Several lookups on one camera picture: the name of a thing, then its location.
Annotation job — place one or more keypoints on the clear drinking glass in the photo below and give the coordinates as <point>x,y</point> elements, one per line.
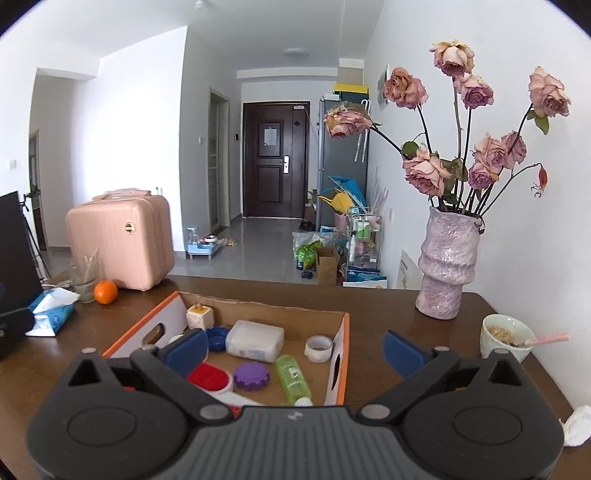
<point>84,281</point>

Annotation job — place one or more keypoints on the blue and yellow dustpan set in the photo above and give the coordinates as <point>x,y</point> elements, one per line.
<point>344,194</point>

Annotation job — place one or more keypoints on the pink textured vase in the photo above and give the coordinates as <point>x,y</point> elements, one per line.
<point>445,267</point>

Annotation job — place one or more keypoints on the white tape roll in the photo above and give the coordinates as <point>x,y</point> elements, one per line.
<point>318,348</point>

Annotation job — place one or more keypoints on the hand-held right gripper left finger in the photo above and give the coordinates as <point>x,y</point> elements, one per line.
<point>189,348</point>

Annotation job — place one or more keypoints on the translucent plastic container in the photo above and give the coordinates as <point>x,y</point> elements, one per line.
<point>256,341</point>

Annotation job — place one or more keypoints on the green plastic bottle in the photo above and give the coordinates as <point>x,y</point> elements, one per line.
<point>292,376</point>

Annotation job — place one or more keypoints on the grey refrigerator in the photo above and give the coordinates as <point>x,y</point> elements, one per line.
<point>341,152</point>

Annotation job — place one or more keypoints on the orange fruit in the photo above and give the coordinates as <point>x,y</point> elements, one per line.
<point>105,292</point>

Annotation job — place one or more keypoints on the dark brown door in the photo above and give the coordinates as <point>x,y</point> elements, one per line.
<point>272,175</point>

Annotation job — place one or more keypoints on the purple bottle cap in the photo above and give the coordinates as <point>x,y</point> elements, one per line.
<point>251,376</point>

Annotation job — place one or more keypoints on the crumpled white tissue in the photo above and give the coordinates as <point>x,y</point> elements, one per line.
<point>577,427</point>

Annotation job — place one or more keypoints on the pink suitcase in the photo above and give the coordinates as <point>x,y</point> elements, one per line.
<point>120,240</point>

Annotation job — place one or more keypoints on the black monitor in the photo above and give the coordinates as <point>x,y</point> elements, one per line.
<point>16,249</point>

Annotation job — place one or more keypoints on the pink spoon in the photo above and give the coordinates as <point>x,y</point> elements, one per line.
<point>549,339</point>

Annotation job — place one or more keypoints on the dried pink roses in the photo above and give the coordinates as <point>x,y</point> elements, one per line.
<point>425,173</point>

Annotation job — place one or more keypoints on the blue package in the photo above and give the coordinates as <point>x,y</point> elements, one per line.
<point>364,277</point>

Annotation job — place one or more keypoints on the pale green bowl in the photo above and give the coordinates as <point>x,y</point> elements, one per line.
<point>501,346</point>

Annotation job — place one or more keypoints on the brown cardboard box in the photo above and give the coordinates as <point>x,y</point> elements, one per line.
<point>327,265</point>

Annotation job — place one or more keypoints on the yellow box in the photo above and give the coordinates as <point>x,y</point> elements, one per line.
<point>351,91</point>

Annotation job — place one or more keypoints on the pink bucket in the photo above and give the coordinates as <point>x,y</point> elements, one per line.
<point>340,220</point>

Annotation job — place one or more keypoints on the blue pet water feeder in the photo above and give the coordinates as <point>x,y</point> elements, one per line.
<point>201,247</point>

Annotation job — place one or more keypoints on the red and white lint brush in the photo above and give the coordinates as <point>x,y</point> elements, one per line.
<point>210,376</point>

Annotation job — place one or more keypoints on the blue bottle cap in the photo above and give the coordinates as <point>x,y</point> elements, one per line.
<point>217,339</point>

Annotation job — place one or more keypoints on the beige cube plug adapter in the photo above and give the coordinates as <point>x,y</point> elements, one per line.
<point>199,317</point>

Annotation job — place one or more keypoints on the round ceiling light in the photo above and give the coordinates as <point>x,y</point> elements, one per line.
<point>296,53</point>

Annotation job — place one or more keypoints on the small trolley with bottles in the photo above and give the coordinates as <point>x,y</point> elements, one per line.
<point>364,240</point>

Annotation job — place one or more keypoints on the red cardboard box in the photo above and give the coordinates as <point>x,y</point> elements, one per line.
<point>295,323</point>

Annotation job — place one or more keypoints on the blue tissue pack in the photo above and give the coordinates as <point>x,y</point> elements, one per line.
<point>53,316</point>

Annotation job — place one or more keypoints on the black tripod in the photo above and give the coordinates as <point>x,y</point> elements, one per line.
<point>32,230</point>

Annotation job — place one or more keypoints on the green bag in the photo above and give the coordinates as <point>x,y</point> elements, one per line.
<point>308,256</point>

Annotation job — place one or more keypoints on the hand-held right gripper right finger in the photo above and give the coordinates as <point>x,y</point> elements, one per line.
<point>401,353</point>

